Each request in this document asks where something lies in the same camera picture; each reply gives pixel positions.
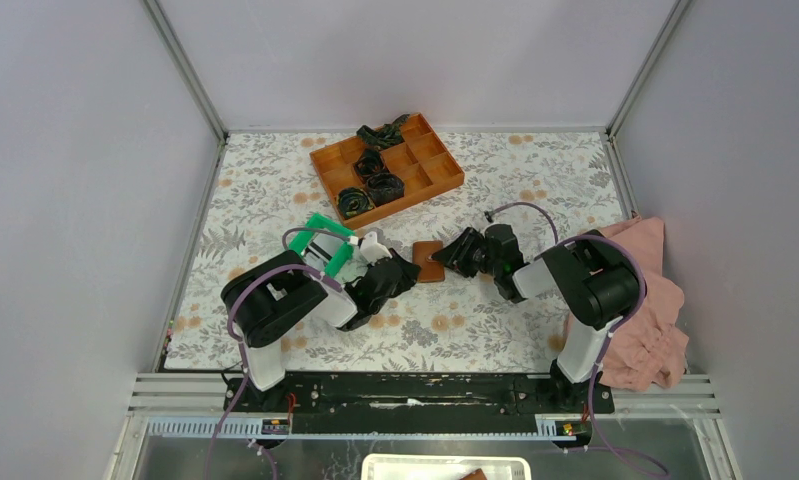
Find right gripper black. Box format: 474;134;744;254
430;228;500;280

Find brown leather card holder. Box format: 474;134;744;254
412;240;445;283

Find green plastic card box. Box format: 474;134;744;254
283;213;354;279

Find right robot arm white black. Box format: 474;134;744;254
432;224;647;412

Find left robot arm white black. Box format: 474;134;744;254
220;227;422;411

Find black items in tray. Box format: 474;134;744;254
353;114;410;206

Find orange wooden compartment tray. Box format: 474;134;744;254
310;113;465;229

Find pink crumpled cloth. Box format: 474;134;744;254
600;216;689;392

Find black coiled cable in tray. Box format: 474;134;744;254
335;187;374;219

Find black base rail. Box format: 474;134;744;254
225;372;615;437

